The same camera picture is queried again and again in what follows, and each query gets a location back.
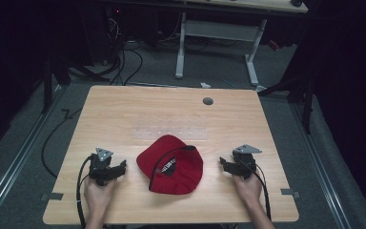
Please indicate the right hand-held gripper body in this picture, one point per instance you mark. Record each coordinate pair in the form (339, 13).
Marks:
(243, 161)

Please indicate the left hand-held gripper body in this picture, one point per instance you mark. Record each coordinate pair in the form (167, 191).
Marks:
(101, 165)

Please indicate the red baseball cap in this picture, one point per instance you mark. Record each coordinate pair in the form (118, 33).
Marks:
(171, 165)

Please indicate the person's right hand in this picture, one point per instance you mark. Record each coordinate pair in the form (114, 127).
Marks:
(248, 189)

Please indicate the person's left hand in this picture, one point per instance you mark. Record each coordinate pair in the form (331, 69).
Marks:
(97, 194)

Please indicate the grey tape strip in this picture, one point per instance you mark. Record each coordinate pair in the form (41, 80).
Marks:
(289, 192)
(54, 196)

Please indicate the white scrap on floor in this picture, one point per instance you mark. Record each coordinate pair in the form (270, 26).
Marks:
(205, 85)

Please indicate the black stand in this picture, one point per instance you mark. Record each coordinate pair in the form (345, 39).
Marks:
(54, 63)
(298, 86)

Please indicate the white-legged wooden desk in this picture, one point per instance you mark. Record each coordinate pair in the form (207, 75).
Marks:
(222, 31)

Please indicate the metal floor rail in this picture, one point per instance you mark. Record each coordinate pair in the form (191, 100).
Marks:
(321, 165)
(16, 159)

